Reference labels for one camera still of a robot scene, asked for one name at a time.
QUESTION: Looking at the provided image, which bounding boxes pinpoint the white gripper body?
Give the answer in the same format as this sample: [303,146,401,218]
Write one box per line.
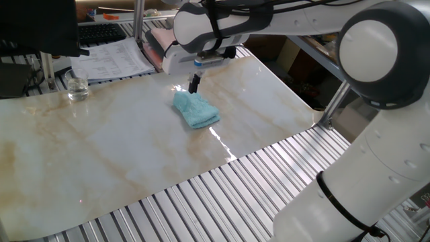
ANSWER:
[162,42,238,77]

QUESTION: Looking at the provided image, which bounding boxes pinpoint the light blue fluffy cloth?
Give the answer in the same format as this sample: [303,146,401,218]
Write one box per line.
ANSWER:
[172,90,222,130]

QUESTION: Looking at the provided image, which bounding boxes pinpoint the stack of books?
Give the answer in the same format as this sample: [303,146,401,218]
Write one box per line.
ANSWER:
[140,30,165,72]

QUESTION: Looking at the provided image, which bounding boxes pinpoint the printed paper sheets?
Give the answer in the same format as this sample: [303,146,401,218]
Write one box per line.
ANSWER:
[69,36,157,82]

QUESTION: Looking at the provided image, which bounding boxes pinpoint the black keyboard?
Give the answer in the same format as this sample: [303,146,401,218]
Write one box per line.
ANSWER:
[77,22,128,46]

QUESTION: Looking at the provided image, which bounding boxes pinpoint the clear glass of water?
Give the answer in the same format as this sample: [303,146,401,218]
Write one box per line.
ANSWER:
[64,67,90,102]

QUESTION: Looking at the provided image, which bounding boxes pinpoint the grey metal shelf rack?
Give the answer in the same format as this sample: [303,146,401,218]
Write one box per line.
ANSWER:
[288,35,345,82]

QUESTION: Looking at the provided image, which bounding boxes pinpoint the marble pattern table mat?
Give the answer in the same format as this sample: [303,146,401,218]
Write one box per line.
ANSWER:
[0,55,323,242]

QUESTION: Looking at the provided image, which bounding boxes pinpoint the black monitor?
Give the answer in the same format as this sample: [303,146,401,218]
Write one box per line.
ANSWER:
[0,0,91,58]

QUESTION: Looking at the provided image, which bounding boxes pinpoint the black box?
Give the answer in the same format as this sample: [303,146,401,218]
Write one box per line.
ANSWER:
[0,62,37,100]

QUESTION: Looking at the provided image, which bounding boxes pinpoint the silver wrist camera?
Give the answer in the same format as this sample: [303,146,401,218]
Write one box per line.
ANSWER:
[193,50,226,67]

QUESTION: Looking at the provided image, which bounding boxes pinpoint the aluminium frame post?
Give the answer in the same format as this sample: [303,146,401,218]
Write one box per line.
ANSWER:
[132,0,146,42]
[317,80,352,130]
[39,50,57,92]

